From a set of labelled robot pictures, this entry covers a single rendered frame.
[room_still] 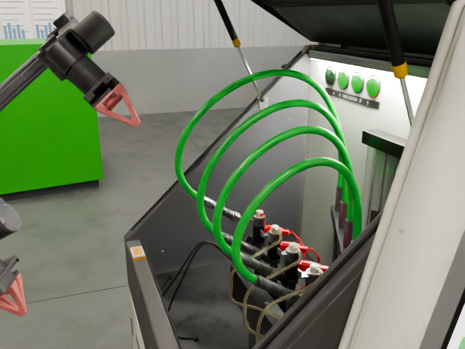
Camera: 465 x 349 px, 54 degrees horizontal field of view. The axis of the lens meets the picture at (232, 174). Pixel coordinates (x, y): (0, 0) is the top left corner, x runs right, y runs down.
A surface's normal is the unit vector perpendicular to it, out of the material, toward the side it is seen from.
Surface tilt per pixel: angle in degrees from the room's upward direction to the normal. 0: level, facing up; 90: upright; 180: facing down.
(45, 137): 90
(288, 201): 90
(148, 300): 0
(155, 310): 0
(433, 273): 76
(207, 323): 0
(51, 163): 90
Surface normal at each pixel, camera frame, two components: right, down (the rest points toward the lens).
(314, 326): 0.34, 0.31
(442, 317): -0.91, -0.11
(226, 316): 0.00, -0.94
